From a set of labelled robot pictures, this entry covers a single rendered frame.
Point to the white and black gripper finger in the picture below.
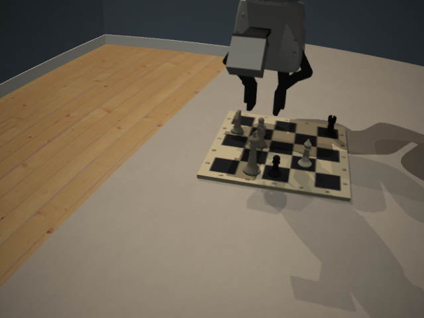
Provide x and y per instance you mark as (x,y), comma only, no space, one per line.
(250,89)
(285,81)

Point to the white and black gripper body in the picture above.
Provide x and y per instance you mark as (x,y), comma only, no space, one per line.
(287,23)

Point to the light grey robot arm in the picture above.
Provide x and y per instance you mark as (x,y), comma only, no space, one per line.
(248,52)

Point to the chessboard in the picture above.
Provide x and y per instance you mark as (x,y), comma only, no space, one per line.
(328,176)

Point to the white chess king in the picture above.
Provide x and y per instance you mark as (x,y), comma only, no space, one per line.
(251,168)

